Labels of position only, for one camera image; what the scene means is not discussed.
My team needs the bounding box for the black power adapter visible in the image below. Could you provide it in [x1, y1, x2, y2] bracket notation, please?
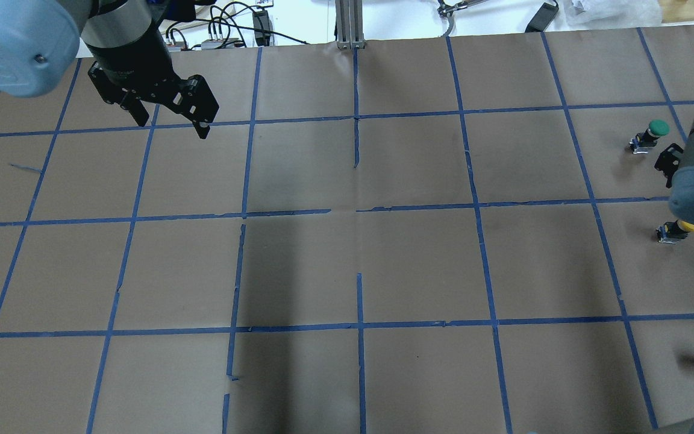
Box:
[252, 8, 272, 46]

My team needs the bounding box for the clear plastic bag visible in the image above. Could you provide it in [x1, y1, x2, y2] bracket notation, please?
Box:
[564, 1, 663, 28]

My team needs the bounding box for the wooden cutting board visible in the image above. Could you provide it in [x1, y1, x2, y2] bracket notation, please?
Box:
[658, 0, 694, 24]

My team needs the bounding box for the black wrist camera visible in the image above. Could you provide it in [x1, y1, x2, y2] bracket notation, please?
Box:
[654, 143, 684, 189]

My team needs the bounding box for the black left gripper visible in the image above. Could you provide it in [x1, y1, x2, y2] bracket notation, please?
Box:
[86, 24, 219, 140]

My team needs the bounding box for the aluminium frame post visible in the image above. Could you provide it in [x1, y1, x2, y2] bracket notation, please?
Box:
[335, 0, 366, 51]

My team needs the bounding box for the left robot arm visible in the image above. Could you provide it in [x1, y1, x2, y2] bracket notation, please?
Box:
[0, 1, 219, 139]

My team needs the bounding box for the yellow push button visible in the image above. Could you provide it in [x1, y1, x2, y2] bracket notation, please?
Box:
[656, 219, 694, 245]

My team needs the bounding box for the green push button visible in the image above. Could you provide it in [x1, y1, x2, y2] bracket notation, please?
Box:
[628, 120, 671, 154]

